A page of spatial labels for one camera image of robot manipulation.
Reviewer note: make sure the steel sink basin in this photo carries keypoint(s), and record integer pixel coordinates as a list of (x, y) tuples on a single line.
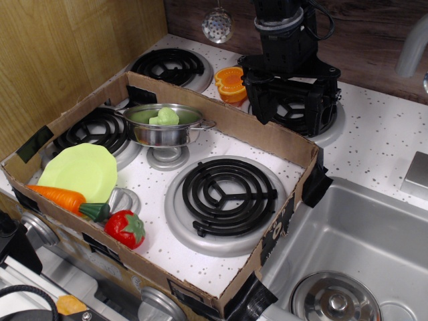
[(376, 239)]

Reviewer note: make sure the grey faucet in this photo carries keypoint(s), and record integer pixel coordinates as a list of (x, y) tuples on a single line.
[(413, 49)]

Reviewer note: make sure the small orange yellow object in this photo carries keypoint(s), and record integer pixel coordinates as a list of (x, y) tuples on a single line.
[(69, 304)]

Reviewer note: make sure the orange toy fruit half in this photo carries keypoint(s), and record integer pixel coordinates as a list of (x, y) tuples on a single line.
[(230, 85)]

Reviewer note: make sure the grey stove knob centre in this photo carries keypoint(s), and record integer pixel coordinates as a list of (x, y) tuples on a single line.
[(167, 159)]

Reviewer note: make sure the orange toy carrot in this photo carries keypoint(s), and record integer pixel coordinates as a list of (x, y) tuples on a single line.
[(74, 202)]

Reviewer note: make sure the red toy strawberry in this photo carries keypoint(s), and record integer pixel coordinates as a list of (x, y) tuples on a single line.
[(127, 228)]

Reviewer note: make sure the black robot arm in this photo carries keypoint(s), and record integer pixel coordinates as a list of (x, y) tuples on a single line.
[(287, 83)]

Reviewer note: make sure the grey stove knob front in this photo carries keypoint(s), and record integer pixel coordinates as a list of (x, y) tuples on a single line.
[(124, 199)]

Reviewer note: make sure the front left black burner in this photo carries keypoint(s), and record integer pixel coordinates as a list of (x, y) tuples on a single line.
[(101, 127)]

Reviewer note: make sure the silver oven dial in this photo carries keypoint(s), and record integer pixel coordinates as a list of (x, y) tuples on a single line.
[(155, 306), (38, 233)]

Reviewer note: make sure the silver oven dial right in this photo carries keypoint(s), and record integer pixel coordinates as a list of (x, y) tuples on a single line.
[(155, 306)]

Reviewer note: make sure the light green plastic plate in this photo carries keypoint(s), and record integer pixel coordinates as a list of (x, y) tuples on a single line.
[(89, 169)]

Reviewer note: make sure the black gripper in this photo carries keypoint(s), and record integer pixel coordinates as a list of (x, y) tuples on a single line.
[(291, 54)]

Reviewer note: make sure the small steel pot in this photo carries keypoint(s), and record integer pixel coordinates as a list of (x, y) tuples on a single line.
[(140, 130)]

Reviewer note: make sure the hanging silver strainer ladle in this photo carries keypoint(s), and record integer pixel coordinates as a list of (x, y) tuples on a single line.
[(218, 24)]

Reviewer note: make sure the front right black burner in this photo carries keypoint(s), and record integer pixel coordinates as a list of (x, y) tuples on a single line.
[(228, 197)]

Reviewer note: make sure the black clamp block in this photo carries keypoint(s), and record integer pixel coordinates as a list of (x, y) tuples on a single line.
[(15, 244)]

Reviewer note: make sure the grey stove knob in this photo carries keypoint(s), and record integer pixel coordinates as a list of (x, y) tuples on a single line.
[(124, 199), (167, 159)]

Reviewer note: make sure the cardboard fence box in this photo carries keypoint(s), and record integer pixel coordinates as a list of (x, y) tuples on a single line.
[(206, 282)]

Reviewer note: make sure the green toy broccoli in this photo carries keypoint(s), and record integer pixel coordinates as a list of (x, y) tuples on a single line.
[(166, 117)]

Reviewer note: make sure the silver oven dial left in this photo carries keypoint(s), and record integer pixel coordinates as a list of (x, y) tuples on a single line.
[(38, 233)]

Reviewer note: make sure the steel pot lid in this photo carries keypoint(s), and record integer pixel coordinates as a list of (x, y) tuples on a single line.
[(333, 295)]

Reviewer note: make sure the back left black burner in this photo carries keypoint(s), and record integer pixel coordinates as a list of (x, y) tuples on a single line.
[(171, 65)]

